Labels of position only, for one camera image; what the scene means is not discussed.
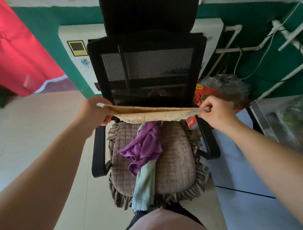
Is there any person's left hand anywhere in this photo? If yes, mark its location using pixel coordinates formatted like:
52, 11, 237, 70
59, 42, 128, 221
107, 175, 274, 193
77, 96, 113, 138

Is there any person's right hand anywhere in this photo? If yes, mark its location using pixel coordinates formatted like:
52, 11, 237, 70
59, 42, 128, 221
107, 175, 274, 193
198, 95, 241, 135

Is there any beige quilted cloth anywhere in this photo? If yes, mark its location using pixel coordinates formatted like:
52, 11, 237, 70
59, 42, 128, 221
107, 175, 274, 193
97, 103, 211, 124

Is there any person's left forearm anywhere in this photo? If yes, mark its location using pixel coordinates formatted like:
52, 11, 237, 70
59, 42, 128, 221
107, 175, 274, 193
0, 120, 95, 230

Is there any person's right forearm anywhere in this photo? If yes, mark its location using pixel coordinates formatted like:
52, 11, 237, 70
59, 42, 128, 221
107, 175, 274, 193
224, 118, 303, 224

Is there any red printed package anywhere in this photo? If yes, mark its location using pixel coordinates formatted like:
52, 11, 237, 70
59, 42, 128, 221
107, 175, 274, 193
187, 84, 244, 129

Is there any clear plastic bag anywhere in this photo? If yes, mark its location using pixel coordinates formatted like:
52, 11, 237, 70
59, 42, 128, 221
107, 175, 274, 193
199, 74, 251, 107

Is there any purple cloth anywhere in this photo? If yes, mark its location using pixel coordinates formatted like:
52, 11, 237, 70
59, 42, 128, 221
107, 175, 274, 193
118, 121, 164, 176

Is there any brown quilted seat cushion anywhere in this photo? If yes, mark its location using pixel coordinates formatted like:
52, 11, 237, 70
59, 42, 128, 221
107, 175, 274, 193
108, 120, 210, 210

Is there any white plastic pipe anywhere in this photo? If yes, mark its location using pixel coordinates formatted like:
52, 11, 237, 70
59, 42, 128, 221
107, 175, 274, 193
215, 20, 285, 54
272, 20, 303, 54
257, 63, 303, 100
206, 24, 243, 77

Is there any metal glass cabinet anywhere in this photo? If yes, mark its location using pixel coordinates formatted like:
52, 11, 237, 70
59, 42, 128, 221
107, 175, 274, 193
250, 95, 303, 152

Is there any light green cloth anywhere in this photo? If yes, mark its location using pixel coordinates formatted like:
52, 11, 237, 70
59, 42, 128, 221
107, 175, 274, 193
131, 160, 157, 212

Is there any black mesh office chair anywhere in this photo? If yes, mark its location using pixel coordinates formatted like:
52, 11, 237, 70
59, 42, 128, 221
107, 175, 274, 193
86, 0, 221, 178

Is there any red fabric curtain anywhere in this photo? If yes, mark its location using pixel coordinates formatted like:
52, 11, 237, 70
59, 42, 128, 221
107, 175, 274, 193
0, 0, 68, 97

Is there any white cable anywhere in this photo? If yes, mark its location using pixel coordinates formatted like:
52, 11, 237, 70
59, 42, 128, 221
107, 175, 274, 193
233, 2, 301, 80

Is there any white wall appliance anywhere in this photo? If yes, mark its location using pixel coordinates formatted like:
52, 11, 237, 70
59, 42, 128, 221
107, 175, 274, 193
58, 18, 224, 95

